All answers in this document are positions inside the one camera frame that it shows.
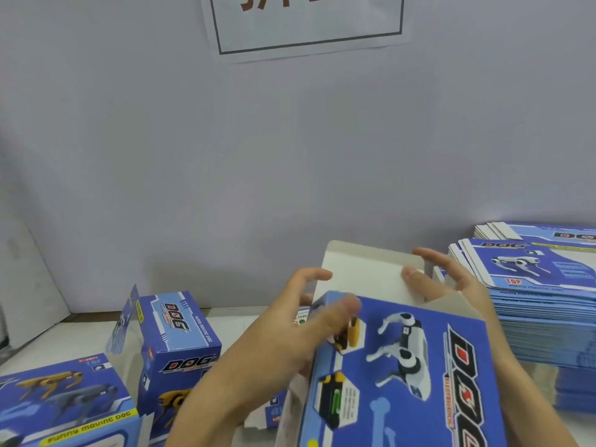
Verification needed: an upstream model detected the flat blue and white carton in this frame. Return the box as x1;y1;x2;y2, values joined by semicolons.
241;390;290;432

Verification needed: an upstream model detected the person's right hand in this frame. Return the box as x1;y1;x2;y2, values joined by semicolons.
401;247;503;333

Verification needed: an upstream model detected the person's left hand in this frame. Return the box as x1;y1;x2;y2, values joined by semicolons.
219;268;363;408

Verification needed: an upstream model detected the stack of flat blue cartons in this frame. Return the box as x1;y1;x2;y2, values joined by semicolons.
433;237;596;415
475;222;596;253

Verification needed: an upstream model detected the upright blue toy box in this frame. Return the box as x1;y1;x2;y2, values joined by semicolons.
136;291;223;444

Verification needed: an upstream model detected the person's right forearm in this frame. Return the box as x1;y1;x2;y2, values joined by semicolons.
484;316;582;447

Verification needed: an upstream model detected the person's left forearm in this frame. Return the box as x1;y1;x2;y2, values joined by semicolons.
165;363;291;447

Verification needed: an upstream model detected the white paper sign dark border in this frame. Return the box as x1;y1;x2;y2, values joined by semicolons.
200;0;412;64

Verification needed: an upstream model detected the blue toy box open flap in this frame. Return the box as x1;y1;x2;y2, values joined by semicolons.
106;284;146;405

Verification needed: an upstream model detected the blue toy box yellow stripe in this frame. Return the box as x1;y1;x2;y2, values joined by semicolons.
0;353;144;447

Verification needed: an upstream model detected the blue toy box white dog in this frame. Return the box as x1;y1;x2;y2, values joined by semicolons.
275;240;509;447

